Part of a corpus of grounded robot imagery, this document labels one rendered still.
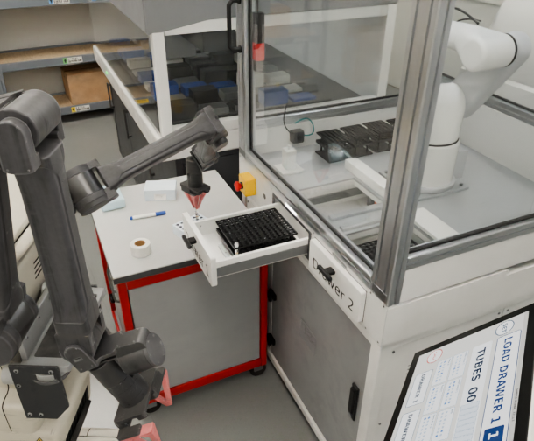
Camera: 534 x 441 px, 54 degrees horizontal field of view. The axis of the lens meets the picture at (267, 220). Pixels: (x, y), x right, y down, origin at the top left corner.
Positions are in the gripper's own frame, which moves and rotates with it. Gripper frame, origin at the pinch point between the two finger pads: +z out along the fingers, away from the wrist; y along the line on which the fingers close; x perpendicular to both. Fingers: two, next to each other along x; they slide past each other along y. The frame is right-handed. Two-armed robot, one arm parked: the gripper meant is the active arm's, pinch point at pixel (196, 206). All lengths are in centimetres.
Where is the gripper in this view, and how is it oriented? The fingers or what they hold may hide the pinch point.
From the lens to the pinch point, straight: 197.1
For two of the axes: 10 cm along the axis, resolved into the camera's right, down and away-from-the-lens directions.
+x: -6.8, 3.7, -6.3
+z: -0.2, 8.5, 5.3
